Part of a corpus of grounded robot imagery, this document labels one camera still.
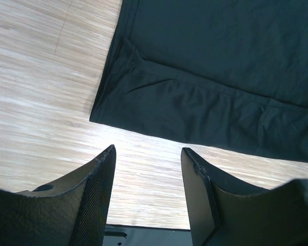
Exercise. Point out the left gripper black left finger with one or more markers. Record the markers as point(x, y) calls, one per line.
point(71, 210)

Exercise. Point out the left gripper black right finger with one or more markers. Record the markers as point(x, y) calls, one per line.
point(225, 210)

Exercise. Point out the black t shirt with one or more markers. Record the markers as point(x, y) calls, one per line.
point(225, 74)

